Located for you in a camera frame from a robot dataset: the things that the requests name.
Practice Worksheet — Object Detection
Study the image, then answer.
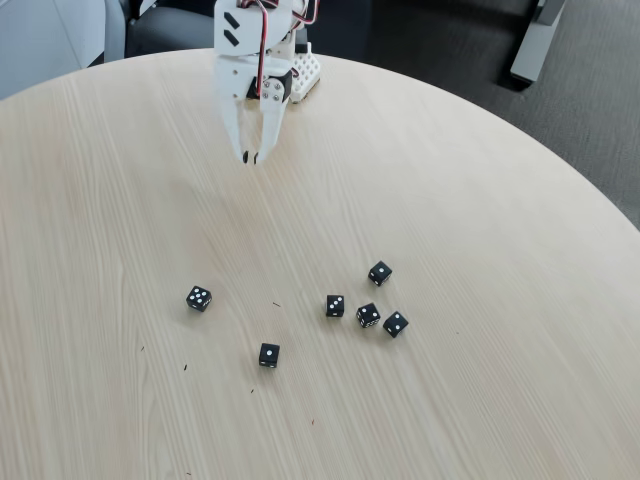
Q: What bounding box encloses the black chair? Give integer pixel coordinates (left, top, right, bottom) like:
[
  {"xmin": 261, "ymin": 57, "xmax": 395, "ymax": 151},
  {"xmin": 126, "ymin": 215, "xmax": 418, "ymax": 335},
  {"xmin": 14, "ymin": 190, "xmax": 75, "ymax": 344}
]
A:
[{"xmin": 124, "ymin": 0, "xmax": 217, "ymax": 59}]

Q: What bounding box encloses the black die showing one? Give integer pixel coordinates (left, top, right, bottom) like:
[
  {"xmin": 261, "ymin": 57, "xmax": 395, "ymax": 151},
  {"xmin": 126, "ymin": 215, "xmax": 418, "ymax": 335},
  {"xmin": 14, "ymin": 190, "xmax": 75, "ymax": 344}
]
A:
[
  {"xmin": 258, "ymin": 342, "xmax": 281, "ymax": 371},
  {"xmin": 367, "ymin": 260, "xmax": 394, "ymax": 288}
]

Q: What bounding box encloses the black die showing five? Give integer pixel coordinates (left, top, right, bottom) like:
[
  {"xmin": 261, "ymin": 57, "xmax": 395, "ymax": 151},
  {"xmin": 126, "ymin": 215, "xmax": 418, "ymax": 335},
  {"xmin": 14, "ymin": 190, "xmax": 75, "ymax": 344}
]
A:
[{"xmin": 185, "ymin": 285, "xmax": 213, "ymax": 314}]

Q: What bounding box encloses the white cabinet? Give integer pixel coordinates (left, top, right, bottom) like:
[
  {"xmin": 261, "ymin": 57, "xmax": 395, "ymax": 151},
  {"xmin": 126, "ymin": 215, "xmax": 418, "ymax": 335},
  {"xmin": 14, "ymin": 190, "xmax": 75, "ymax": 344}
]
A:
[{"xmin": 0, "ymin": 0, "xmax": 126, "ymax": 100}]

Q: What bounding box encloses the black die showing two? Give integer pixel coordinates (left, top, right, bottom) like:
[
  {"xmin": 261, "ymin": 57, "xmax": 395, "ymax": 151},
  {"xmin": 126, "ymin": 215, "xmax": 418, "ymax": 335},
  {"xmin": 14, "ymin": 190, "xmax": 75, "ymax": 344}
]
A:
[
  {"xmin": 382, "ymin": 310, "xmax": 410, "ymax": 339},
  {"xmin": 355, "ymin": 302, "xmax": 382, "ymax": 330}
]

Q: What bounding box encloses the grey desk leg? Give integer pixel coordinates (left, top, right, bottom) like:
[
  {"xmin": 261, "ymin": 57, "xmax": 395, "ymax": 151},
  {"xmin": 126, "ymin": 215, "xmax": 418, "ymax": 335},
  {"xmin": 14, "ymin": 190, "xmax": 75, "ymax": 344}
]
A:
[{"xmin": 509, "ymin": 0, "xmax": 569, "ymax": 92}]

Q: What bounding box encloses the red black servo cable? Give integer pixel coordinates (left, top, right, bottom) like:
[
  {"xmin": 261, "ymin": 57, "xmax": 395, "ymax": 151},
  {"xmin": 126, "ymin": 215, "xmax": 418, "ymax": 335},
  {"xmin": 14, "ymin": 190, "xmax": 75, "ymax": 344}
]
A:
[{"xmin": 235, "ymin": 0, "xmax": 321, "ymax": 97}]

